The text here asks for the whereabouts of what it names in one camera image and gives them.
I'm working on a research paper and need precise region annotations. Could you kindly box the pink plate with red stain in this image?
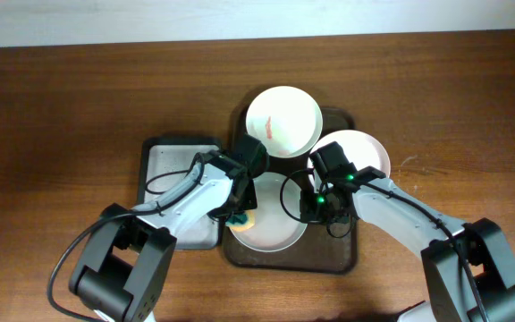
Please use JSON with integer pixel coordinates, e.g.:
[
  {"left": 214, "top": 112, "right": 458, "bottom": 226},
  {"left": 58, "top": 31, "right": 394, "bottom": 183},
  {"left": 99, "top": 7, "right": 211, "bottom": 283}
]
[{"left": 310, "top": 130, "right": 392, "bottom": 178}]

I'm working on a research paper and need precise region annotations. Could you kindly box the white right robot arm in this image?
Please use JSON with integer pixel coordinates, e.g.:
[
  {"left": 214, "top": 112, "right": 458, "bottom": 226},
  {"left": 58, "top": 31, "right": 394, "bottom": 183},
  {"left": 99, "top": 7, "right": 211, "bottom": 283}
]
[{"left": 325, "top": 166, "right": 515, "bottom": 321}]

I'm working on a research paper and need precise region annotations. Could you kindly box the black tray with soapy water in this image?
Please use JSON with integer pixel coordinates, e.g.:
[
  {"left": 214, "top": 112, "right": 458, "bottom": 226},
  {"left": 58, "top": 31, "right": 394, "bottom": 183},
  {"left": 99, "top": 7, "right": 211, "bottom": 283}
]
[{"left": 137, "top": 137, "right": 222, "bottom": 250}]

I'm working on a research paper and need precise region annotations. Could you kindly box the pale green plate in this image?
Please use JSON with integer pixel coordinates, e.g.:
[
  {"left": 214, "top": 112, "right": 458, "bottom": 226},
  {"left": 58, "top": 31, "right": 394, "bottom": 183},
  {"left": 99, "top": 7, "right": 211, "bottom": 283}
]
[{"left": 230, "top": 172, "right": 308, "bottom": 252}]

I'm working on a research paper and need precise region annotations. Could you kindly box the green yellow sponge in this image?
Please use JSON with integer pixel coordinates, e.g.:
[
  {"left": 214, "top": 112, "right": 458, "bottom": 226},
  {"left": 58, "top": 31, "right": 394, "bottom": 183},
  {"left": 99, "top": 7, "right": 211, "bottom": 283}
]
[{"left": 225, "top": 210, "right": 256, "bottom": 232}]

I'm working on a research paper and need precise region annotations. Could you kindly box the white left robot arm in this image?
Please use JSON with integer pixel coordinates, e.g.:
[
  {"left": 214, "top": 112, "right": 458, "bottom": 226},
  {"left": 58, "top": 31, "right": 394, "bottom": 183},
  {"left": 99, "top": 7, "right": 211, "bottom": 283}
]
[{"left": 68, "top": 150, "right": 266, "bottom": 321}]

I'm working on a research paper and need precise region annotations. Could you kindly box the cream plate with red stain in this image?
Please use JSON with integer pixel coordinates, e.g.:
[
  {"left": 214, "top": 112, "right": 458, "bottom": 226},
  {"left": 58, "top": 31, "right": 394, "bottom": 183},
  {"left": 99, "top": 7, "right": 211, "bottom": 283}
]
[{"left": 245, "top": 86, "right": 324, "bottom": 158}]

